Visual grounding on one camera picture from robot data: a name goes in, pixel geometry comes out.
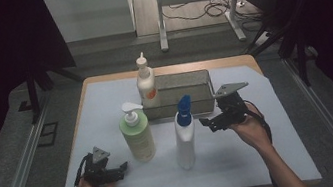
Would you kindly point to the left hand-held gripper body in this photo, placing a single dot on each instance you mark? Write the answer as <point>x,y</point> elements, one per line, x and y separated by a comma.
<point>97,172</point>

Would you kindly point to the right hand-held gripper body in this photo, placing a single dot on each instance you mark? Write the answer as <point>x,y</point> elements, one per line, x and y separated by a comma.
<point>232,106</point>

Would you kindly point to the white spray bottle blue head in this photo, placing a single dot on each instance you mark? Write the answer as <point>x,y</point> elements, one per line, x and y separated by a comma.
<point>185,144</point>

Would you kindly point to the green pump bottle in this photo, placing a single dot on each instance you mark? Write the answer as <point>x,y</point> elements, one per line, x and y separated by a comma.
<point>139,138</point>

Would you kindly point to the grey metal mesh basket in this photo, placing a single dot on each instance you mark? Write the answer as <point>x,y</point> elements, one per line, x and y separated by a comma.
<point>185,94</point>

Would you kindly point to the cream bottle with orange label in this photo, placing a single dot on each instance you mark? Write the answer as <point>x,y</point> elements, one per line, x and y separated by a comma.
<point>146,85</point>

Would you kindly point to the person's right hand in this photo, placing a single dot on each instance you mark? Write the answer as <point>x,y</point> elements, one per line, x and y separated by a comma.
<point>253,130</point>

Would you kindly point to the light blue table mat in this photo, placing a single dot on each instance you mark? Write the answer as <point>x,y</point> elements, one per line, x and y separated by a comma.
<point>248,154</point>

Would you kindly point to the wooden table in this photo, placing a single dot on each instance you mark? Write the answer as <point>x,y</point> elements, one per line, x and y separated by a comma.
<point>223,61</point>

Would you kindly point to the white power strip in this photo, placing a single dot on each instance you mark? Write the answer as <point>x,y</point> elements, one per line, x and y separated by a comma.
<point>263,38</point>

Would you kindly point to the black metal stand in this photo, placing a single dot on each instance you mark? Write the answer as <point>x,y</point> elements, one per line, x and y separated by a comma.
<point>300,58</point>
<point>32,94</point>

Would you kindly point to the white panel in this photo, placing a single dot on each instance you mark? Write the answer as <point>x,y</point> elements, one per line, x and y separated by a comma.
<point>88,15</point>

